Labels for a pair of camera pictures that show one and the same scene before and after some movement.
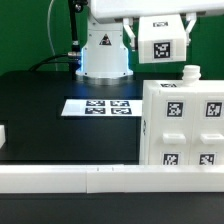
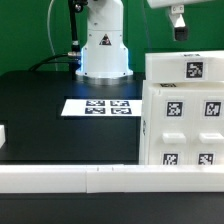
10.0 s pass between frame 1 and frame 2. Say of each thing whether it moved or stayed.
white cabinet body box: stayed
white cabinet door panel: stayed
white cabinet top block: moved
